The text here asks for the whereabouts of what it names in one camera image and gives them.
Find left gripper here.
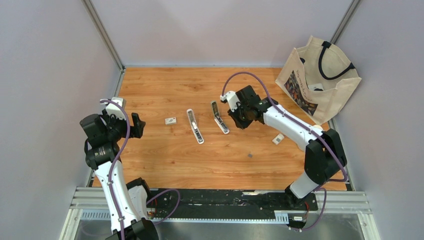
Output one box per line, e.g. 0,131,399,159
101,109,145,143

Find grey green stapler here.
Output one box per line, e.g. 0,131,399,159
210,101,230,134

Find white staple box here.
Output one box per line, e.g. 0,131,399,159
165,117,177,125

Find white staple tray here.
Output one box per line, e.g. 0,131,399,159
272,133,285,145

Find white stapler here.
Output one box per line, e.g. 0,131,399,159
186,108,205,144

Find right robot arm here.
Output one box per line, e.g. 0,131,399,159
220,85,347,210

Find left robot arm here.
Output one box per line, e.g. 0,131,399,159
79,110,159,240

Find white plastic bottle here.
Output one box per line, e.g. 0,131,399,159
313,124,323,130

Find beige canvas tote bag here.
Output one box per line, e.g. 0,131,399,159
275,36,362,125

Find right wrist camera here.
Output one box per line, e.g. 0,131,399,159
220,91,240,112

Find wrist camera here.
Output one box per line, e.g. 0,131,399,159
100,97,127,120
220,91,240,112

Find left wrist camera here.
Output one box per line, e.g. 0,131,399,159
100,97,127,120

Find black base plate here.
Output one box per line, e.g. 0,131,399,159
147,188,318,220

